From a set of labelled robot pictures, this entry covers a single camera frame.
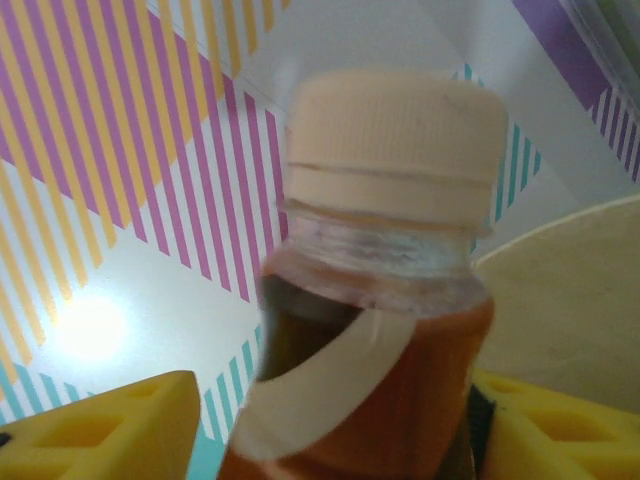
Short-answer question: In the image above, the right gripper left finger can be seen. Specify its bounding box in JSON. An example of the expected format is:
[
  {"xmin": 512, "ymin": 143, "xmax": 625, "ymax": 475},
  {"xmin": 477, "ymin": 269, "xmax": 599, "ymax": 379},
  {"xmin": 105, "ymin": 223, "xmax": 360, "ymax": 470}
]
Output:
[{"xmin": 0, "ymin": 369, "xmax": 201, "ymax": 480}]

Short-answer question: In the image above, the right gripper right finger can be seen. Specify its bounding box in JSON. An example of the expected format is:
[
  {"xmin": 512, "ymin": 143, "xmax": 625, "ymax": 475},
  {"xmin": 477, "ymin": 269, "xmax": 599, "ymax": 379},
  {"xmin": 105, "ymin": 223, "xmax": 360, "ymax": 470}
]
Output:
[{"xmin": 467, "ymin": 369, "xmax": 640, "ymax": 480}]

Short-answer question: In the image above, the brown swirl label bottle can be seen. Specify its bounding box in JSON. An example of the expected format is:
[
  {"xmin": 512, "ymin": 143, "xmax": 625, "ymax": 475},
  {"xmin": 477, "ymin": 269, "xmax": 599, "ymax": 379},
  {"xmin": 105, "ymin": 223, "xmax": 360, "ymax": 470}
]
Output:
[{"xmin": 219, "ymin": 67, "xmax": 511, "ymax": 480}]

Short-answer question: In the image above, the aluminium frame post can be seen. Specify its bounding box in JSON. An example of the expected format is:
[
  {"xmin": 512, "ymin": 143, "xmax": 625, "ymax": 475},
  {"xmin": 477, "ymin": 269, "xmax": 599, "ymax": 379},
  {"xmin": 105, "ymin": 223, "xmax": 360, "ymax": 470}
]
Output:
[{"xmin": 557, "ymin": 0, "xmax": 640, "ymax": 101}]

